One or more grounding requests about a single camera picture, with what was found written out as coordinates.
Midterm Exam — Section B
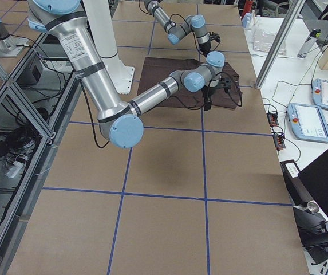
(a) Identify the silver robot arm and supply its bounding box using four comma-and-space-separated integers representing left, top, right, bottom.
144, 1, 211, 56
28, 1, 225, 148

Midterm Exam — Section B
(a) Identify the orange black circuit board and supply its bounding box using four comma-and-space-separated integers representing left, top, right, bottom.
267, 111, 279, 126

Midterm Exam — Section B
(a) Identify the brown t-shirt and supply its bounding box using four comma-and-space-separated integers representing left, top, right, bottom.
137, 56, 243, 109

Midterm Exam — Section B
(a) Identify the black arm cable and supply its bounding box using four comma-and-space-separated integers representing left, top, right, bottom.
90, 73, 244, 148
168, 13, 222, 55

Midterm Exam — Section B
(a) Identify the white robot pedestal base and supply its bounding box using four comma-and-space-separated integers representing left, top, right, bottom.
80, 0, 135, 94

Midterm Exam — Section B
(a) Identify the clear plastic bag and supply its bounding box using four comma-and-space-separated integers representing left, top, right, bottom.
253, 29, 277, 53

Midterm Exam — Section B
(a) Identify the near blue teach pendant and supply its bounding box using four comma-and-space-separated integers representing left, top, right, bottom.
287, 103, 328, 143

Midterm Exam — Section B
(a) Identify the brown paper table cover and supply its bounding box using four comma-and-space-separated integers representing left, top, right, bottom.
8, 4, 309, 274

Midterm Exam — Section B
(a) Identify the aluminium frame rail structure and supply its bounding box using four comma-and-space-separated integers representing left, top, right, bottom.
0, 34, 80, 274

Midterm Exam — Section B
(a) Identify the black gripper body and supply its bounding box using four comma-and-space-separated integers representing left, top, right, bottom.
199, 40, 211, 53
216, 77, 232, 89

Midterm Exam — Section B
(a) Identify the aluminium frame post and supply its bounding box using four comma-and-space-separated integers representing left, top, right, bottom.
255, 0, 306, 89

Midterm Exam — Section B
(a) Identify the red cylinder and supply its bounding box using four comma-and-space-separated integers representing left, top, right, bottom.
242, 0, 254, 17

